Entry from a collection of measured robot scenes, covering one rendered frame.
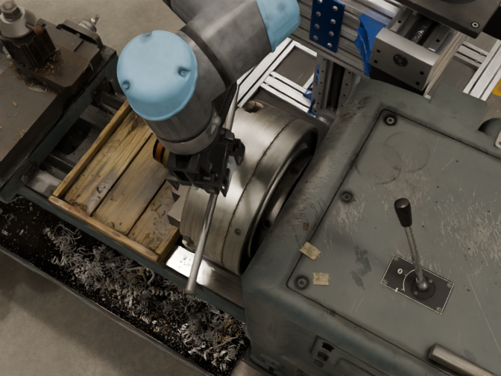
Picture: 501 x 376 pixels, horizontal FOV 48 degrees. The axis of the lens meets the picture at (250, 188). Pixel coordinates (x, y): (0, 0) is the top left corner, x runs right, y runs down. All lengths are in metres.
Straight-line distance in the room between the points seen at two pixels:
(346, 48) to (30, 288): 1.47
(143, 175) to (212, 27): 0.81
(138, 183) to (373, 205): 0.63
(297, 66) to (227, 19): 1.78
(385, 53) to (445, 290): 0.59
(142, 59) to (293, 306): 0.44
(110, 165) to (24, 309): 1.04
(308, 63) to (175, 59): 1.83
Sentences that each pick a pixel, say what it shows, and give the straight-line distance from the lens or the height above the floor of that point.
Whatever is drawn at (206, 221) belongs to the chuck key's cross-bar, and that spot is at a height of 1.30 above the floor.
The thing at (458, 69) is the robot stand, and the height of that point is 0.21.
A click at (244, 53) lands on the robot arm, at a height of 1.61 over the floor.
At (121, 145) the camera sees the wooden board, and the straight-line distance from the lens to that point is 1.38.
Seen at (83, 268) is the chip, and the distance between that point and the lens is 1.63.
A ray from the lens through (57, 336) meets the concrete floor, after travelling 2.21.
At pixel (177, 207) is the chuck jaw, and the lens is 1.03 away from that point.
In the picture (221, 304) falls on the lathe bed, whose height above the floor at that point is 0.71.
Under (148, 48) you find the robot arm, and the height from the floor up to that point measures 1.64.
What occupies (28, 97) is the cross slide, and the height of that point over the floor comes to 0.97.
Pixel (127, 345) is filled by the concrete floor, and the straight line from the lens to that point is 2.13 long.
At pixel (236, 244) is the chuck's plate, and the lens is 0.94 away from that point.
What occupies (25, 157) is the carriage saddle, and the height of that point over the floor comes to 0.92.
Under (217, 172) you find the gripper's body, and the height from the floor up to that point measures 1.42.
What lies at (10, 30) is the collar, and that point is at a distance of 1.33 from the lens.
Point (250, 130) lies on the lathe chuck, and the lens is 0.95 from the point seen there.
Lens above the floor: 2.04
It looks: 64 degrees down
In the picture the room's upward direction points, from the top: 4 degrees counter-clockwise
